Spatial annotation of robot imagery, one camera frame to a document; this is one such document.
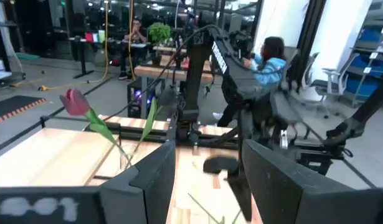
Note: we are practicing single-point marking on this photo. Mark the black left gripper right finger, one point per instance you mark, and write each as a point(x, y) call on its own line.
point(281, 193)

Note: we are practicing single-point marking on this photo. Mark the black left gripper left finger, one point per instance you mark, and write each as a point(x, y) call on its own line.
point(147, 193)

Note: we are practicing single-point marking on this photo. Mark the clear glass vase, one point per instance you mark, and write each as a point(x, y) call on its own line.
point(125, 160)

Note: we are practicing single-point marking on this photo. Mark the red artificial tulip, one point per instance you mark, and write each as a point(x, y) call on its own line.
point(74, 102)

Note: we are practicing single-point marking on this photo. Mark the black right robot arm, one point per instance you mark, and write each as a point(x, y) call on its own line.
point(234, 84)

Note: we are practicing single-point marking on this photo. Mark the wooden shelf with black legs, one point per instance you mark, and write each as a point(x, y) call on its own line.
point(48, 155)

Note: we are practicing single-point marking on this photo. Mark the shelf rack with blue bins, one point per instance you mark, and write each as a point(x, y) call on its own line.
point(370, 67)

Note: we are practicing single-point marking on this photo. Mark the computer with blue light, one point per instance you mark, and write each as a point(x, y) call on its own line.
point(135, 105)

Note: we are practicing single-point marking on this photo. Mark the person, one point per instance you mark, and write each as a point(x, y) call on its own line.
point(135, 37)
point(269, 73)

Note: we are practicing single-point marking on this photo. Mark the wooden workbench table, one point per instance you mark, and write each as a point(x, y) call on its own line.
point(166, 73)

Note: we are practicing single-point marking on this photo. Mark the white office chair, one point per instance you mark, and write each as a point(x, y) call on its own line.
point(334, 81)

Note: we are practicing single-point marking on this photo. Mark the green potted plant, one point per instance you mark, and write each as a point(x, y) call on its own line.
point(160, 32)

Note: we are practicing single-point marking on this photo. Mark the black office desk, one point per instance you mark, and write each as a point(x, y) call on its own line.
point(82, 59)

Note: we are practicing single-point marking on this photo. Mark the floor mat with hazard stripe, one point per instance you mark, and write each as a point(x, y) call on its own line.
point(13, 107)

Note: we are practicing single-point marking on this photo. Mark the green cup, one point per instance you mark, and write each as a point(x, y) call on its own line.
point(101, 36)

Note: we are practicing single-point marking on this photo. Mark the red container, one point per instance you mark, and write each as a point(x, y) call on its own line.
point(89, 37)

